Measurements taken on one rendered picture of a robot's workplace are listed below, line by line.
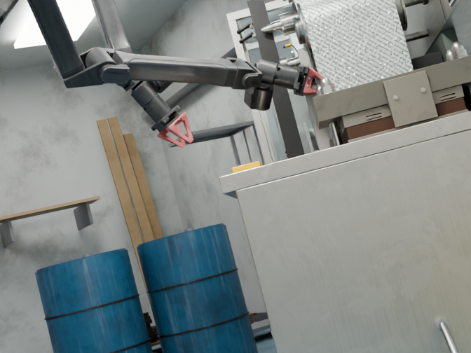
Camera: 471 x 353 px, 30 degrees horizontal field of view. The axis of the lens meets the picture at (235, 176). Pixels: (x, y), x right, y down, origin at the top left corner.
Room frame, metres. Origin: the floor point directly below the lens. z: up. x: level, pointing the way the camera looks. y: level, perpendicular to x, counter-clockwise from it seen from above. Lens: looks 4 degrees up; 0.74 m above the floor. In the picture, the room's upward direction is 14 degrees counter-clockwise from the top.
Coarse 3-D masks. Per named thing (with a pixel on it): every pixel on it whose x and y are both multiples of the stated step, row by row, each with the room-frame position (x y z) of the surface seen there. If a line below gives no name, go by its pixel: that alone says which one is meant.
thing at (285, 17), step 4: (288, 12) 2.51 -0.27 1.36; (292, 12) 2.51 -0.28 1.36; (296, 12) 2.50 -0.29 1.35; (280, 16) 2.50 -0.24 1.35; (284, 16) 2.50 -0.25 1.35; (288, 16) 2.50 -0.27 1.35; (292, 16) 2.50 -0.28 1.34; (280, 20) 2.50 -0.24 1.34; (284, 20) 2.50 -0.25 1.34; (288, 20) 2.50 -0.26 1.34; (292, 20) 2.50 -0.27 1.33; (284, 28) 2.50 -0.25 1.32; (288, 28) 2.50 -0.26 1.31; (292, 28) 2.51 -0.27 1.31; (284, 32) 2.51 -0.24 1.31; (288, 32) 2.52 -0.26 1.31; (292, 32) 2.52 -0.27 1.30
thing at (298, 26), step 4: (296, 16) 2.26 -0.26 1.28; (296, 20) 2.25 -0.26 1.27; (300, 20) 2.24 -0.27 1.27; (296, 24) 2.24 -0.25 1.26; (300, 24) 2.24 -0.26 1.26; (296, 28) 2.24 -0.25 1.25; (300, 28) 2.24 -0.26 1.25; (296, 32) 2.25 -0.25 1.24; (300, 32) 2.24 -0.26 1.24; (300, 36) 2.25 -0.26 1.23; (304, 36) 2.25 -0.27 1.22; (300, 40) 2.26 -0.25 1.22; (304, 40) 2.26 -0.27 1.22; (300, 44) 2.28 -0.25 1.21
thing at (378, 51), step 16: (352, 32) 2.20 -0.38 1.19; (368, 32) 2.20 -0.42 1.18; (384, 32) 2.20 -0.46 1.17; (400, 32) 2.20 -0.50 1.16; (320, 48) 2.21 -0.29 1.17; (336, 48) 2.21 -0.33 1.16; (352, 48) 2.20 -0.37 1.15; (368, 48) 2.20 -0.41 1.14; (384, 48) 2.20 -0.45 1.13; (400, 48) 2.20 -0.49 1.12; (320, 64) 2.21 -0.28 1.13; (336, 64) 2.21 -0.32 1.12; (352, 64) 2.21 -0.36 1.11; (368, 64) 2.20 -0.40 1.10; (384, 64) 2.20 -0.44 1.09; (400, 64) 2.20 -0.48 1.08; (336, 80) 2.21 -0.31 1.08; (352, 80) 2.21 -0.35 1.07; (368, 80) 2.20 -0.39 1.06
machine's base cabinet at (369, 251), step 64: (256, 192) 1.97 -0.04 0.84; (320, 192) 1.96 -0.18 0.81; (384, 192) 1.95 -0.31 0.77; (448, 192) 1.94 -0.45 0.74; (256, 256) 1.98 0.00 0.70; (320, 256) 1.97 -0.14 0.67; (384, 256) 1.96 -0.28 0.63; (448, 256) 1.95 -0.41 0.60; (320, 320) 1.97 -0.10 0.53; (384, 320) 1.96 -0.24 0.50; (448, 320) 1.95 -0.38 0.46
